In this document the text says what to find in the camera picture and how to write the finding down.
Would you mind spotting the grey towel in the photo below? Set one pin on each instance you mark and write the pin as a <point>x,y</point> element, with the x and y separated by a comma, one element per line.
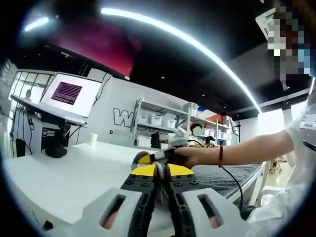
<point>222,176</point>

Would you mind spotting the curved ceiling light strip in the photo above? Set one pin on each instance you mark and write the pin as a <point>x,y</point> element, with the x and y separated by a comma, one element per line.
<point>172,30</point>

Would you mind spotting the white chest device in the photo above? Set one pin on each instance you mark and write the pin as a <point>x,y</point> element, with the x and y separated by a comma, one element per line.
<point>308,123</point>

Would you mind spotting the person's white clothing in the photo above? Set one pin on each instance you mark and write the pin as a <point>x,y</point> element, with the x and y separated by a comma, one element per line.
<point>296,197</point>

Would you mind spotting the white paper cup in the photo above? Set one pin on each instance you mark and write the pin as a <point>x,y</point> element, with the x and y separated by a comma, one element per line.
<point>93,140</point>

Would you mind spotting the large red hanging screen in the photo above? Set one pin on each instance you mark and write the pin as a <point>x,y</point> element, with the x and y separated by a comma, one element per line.
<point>103,47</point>

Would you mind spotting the black tripod stand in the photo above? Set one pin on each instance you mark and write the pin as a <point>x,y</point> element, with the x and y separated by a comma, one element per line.
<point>233,126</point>

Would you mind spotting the black bag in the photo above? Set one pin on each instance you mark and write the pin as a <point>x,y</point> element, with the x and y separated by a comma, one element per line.
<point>155,141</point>

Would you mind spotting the white rectangular box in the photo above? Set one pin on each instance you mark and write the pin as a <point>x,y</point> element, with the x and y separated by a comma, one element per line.
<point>143,142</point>

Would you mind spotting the row of white storage boxes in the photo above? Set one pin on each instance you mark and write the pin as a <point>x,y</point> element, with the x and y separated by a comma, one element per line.
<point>156,120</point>

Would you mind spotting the ceiling air conditioner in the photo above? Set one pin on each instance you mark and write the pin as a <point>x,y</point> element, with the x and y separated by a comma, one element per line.
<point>263,22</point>

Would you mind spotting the straight ceiling light strip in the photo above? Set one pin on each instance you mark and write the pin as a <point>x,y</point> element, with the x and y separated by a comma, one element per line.
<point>37,24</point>

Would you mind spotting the grey metal storage shelf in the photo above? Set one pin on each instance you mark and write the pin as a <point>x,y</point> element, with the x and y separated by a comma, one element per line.
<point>163,107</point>

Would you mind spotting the black framed glass partition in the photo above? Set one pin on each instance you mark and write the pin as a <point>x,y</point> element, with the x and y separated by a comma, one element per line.
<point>22,81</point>

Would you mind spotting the person's right hand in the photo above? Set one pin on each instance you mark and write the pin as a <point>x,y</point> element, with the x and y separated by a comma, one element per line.
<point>192,158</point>

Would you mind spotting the black seat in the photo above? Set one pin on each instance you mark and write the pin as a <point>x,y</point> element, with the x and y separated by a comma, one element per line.
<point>248,212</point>

